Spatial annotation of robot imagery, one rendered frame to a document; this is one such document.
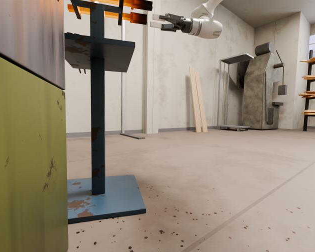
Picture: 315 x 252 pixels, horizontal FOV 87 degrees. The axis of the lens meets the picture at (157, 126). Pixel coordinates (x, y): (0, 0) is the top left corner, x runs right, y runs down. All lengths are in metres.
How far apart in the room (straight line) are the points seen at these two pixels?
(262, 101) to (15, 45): 5.54
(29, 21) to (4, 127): 0.17
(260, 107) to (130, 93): 3.78
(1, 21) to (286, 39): 7.53
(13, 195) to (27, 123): 0.10
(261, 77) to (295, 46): 2.07
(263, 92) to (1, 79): 5.59
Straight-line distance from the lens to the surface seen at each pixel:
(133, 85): 3.53
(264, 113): 5.71
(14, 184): 0.28
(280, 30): 7.79
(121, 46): 0.70
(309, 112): 6.03
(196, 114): 4.10
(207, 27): 1.17
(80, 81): 3.17
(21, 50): 0.31
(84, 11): 1.09
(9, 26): 0.29
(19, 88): 0.29
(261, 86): 5.66
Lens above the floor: 0.41
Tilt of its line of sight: 4 degrees down
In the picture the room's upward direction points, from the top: 1 degrees clockwise
